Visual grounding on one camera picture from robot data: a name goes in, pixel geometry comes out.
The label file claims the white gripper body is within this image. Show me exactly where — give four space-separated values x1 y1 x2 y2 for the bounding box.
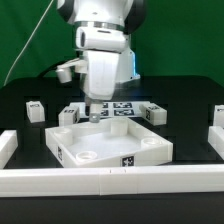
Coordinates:
83 50 119 101

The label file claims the white square table top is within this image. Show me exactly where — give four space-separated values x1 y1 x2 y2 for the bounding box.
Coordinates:
45 117 173 168

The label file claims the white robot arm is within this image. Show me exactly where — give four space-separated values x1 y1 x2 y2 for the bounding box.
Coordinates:
56 0 146 123

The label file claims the fiducial marker sheet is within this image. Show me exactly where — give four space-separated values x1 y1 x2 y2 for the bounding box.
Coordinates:
69 101 150 118

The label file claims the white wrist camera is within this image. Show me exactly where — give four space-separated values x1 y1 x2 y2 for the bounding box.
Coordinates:
56 58 87 83

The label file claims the black cable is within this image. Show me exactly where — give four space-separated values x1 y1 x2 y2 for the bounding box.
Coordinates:
37 59 78 79

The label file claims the white cable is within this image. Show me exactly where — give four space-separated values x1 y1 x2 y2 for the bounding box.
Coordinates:
3 0 55 88

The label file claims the white fence wall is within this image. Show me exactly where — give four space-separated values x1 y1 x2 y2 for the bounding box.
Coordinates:
0 125 224 198

